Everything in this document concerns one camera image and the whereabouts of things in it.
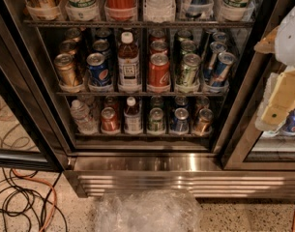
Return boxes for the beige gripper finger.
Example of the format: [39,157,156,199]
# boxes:
[254,66,295,131]
[254,27,279,54]

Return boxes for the orange soda can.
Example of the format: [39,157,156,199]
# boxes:
[65,27,82,43]
[59,40,77,56]
[53,53,81,87]

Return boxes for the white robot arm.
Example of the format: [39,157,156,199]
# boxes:
[254,6,295,131]

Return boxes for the front slim Red Bull can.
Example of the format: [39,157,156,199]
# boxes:
[209,52,236,87]

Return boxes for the slim red bull can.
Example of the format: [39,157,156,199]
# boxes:
[203,42,227,82]
[209,52,236,87]

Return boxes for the green soda can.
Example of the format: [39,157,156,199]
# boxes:
[180,40,196,55]
[176,53,201,87]

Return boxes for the blue bottle top shelf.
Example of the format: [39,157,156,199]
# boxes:
[181,0,213,20]

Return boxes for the orange can bottom shelf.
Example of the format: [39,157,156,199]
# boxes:
[192,108,214,134]

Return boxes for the front green soda can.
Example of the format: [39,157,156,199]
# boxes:
[176,53,201,87]

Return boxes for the blue can bottom shelf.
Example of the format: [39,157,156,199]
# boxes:
[170,108,189,133]

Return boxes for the red coca-cola can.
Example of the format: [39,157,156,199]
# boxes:
[148,53,170,87]
[149,41,168,55]

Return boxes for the front red Coca-Cola can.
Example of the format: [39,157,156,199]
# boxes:
[148,53,170,87]

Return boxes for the green can bottom shelf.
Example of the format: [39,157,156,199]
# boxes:
[148,107,164,132]

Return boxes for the stainless steel glass-door fridge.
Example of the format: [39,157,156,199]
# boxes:
[0,0,295,198]

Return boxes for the tea bottle bottom shelf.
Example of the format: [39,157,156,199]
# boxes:
[124,97,142,134]

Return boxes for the blue pepsi can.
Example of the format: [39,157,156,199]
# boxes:
[92,40,111,57]
[87,53,111,87]

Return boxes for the front blue Pepsi can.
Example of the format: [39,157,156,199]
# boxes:
[87,53,111,87]

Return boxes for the red can bottom shelf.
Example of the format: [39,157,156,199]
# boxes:
[101,107,119,131]

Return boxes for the clear water bottle bottom shelf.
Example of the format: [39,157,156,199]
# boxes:
[70,100,98,134]

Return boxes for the white green bottle top right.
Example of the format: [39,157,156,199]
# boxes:
[222,0,250,21]

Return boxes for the white green bottle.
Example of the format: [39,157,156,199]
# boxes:
[66,0,97,21]
[222,0,250,21]

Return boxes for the clear water bottle top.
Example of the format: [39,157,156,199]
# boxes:
[143,0,176,23]

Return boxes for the brown iced tea bottle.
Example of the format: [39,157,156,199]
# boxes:
[118,31,141,86]

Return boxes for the red Coca-Cola bottle top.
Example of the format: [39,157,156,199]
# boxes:
[106,0,136,21]

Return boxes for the clear plastic bag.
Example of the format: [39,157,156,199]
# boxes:
[95,189,201,232]

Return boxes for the white green bottle top left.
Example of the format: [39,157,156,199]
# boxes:
[66,0,97,21]

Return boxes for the tan bottle top far left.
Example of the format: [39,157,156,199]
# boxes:
[26,0,61,20]

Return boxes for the orange extension cable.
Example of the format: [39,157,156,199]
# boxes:
[11,168,58,232]

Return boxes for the black floor cables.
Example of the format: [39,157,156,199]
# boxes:
[0,167,69,232]

